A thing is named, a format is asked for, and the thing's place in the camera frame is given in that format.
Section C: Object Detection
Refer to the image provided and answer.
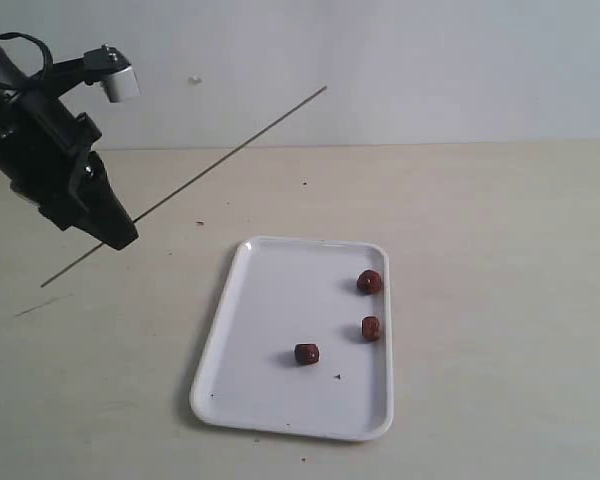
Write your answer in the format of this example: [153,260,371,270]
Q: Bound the white plastic tray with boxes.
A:
[190,236,394,442]

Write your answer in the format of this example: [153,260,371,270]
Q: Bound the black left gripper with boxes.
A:
[0,90,139,250]

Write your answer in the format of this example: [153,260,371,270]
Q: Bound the thin metal skewer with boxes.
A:
[39,85,328,288]

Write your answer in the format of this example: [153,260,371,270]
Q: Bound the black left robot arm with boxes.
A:
[0,32,140,250]

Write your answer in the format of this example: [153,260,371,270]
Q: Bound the red date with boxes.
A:
[356,269,383,295]
[294,343,320,366]
[361,316,381,342]

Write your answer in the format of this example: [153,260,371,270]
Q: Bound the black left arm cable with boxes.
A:
[0,30,56,96]

